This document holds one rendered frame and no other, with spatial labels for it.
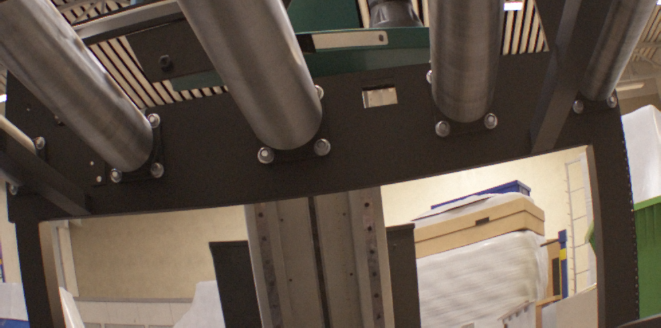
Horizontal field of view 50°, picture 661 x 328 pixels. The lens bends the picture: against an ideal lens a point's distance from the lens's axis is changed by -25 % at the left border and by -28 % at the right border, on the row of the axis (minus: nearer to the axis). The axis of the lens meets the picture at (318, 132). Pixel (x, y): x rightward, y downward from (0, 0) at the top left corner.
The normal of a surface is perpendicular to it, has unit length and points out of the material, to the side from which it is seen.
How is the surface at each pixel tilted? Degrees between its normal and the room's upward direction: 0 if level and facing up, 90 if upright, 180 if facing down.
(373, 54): 180
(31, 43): 138
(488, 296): 102
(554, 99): 180
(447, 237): 90
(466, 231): 90
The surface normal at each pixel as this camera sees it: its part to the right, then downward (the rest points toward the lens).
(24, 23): 0.86, 0.45
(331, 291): 0.07, -0.30
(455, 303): -0.52, -0.04
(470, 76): -0.03, 0.96
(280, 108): 0.36, 0.88
